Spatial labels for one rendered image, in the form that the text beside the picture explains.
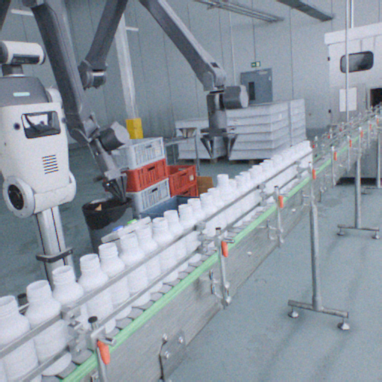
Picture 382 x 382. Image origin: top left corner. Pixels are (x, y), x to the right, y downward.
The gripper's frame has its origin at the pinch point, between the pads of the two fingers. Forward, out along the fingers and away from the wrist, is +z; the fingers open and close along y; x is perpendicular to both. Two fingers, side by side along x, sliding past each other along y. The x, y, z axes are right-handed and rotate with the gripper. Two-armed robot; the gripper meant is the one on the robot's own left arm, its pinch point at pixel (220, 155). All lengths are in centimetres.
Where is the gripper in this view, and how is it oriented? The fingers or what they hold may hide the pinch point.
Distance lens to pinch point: 120.5
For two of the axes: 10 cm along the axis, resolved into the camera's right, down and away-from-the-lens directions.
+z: 1.1, 9.7, 2.3
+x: -5.4, 2.5, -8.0
